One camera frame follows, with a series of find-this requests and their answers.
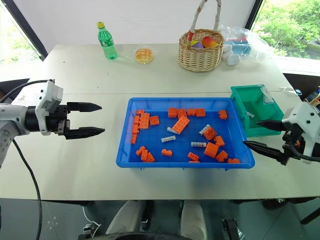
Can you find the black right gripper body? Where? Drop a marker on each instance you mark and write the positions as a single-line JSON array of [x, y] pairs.
[[293, 140]]

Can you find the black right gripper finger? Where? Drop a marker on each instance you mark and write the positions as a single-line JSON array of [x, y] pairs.
[[265, 149], [271, 124]]

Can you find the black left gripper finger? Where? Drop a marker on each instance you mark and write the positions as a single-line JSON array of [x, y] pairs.
[[83, 107], [85, 132]]

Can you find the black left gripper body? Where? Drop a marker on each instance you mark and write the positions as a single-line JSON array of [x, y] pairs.
[[56, 121]]

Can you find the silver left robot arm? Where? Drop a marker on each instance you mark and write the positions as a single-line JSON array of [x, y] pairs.
[[10, 117]]

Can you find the green plastic bin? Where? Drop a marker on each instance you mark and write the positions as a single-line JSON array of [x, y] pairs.
[[252, 125]]

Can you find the blue item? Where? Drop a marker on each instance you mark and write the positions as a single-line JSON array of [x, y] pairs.
[[238, 47]]

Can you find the small orange building block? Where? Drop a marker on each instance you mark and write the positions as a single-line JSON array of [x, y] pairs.
[[172, 113], [144, 155], [133, 139], [135, 129], [140, 150], [193, 156], [140, 112], [154, 120], [233, 161], [200, 112], [209, 134], [219, 141], [223, 114], [221, 156], [167, 152], [150, 157], [191, 112], [182, 113], [136, 120]]

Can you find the large orange building block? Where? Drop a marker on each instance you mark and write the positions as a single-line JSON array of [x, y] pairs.
[[211, 150]]

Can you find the black shoe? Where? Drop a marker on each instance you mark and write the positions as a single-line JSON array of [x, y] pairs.
[[275, 203]]

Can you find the black pointed shape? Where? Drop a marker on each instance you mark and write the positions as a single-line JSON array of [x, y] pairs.
[[12, 86]]

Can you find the long orange building block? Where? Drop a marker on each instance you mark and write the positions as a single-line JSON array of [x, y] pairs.
[[181, 125], [144, 121]]

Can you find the green plastic soda bottle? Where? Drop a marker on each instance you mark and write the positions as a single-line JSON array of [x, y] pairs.
[[108, 42]]

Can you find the white toy pieces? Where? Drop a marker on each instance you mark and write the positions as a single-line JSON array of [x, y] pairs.
[[231, 58]]

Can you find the bread in clear wrap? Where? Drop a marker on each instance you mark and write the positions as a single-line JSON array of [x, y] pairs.
[[144, 55]]

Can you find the blue plastic tray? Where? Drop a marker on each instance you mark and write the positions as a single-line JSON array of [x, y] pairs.
[[185, 162]]

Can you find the clear plastic bag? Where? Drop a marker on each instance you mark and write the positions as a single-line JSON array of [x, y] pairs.
[[255, 42]]

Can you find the grey robot leg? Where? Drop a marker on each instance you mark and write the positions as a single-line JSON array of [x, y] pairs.
[[125, 220], [193, 220]]

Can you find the yellow red toy fruit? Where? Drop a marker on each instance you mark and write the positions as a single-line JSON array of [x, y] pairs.
[[209, 42]]

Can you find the purple toy block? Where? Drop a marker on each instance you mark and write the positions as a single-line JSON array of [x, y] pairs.
[[197, 45]]

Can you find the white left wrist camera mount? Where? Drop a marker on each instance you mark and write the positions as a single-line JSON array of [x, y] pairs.
[[47, 100]]

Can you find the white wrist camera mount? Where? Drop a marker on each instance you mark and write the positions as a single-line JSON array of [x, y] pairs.
[[47, 100], [306, 120]]

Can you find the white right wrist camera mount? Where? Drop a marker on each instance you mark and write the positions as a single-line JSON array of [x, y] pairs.
[[306, 120]]

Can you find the black window frame beam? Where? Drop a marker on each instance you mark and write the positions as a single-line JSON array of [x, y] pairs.
[[27, 30], [254, 13]]

